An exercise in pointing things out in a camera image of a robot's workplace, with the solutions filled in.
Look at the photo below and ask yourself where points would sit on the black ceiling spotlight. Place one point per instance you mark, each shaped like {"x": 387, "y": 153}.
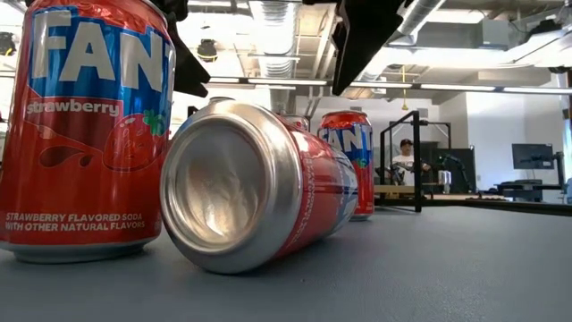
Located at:
{"x": 6, "y": 44}
{"x": 207, "y": 50}

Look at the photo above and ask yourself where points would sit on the red Fanta strawberry can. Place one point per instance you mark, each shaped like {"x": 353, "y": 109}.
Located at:
{"x": 232, "y": 188}
{"x": 89, "y": 179}
{"x": 348, "y": 143}

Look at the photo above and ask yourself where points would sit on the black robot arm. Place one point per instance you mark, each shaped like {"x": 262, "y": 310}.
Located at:
{"x": 458, "y": 167}

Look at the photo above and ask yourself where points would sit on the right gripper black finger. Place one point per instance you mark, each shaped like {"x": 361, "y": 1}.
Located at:
{"x": 190, "y": 67}
{"x": 362, "y": 36}

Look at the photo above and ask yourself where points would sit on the dark office desk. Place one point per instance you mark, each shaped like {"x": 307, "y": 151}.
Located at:
{"x": 518, "y": 185}

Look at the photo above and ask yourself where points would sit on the white Celsius peach can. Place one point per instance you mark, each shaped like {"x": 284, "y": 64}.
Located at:
{"x": 221, "y": 99}

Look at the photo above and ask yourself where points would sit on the long ceiling light strip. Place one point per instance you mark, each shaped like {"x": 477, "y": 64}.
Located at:
{"x": 447, "y": 86}

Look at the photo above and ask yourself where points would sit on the black monitor on stand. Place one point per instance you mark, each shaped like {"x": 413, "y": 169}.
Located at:
{"x": 532, "y": 156}

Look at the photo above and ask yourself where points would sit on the silver ribbed ventilation duct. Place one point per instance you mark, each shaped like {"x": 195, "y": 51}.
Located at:
{"x": 272, "y": 36}

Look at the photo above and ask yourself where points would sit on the person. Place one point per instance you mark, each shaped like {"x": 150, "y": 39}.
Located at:
{"x": 406, "y": 163}

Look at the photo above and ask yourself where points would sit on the black aluminium table frame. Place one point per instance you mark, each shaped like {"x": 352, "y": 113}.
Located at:
{"x": 514, "y": 206}

